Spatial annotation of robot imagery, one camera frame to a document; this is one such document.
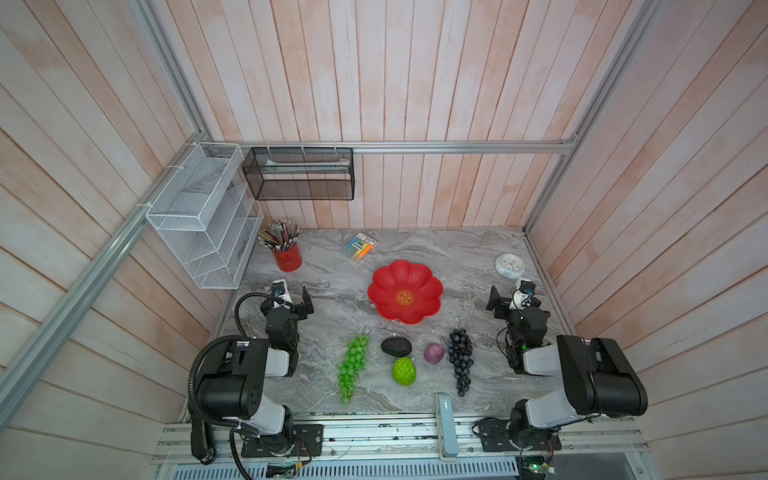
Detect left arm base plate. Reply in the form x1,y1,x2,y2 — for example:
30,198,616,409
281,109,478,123
241,424,324,458

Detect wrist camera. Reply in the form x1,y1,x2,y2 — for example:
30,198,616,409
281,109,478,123
511,278,536,310
270,279,293,308

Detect grey upright bracket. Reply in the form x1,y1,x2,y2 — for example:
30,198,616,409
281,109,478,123
436,392,459,462

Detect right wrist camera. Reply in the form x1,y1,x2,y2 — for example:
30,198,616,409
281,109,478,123
511,278,536,310

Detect green textured fruit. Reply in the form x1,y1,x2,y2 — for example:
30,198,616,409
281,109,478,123
392,357,417,386

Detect dark purple grape bunch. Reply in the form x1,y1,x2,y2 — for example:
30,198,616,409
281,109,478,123
448,328,474,397

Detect colourful marker pack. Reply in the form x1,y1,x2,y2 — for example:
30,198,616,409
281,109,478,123
343,232,378,262

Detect red pencil cup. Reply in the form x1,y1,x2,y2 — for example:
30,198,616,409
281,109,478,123
273,244,303,272

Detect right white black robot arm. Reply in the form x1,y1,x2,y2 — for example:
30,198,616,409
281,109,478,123
477,281,648,452

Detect green grape bunch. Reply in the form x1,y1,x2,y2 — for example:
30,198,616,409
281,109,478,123
338,334,370,404

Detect black handheld device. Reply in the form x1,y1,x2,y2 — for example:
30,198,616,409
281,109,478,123
190,415,216,465

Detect white wire mesh shelf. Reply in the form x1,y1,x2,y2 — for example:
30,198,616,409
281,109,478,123
146,142,264,290

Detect dark avocado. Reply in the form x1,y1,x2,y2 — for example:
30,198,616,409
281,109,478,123
380,336,412,358

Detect red flower-shaped fruit bowl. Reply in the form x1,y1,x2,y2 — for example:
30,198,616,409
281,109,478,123
367,260,444,325

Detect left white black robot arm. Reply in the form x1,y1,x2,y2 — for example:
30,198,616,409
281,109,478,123
187,281,314,469

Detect purple round fruit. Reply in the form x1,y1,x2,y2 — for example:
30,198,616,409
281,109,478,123
423,342,445,365

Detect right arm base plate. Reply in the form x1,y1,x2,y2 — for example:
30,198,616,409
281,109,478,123
471,417,562,453

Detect bundle of pencils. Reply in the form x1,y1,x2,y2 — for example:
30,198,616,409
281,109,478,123
258,220,300,253

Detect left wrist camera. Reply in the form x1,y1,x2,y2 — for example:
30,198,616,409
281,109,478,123
270,279,293,308

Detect black mesh wall basket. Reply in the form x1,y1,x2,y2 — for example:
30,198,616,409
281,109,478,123
241,146,356,201

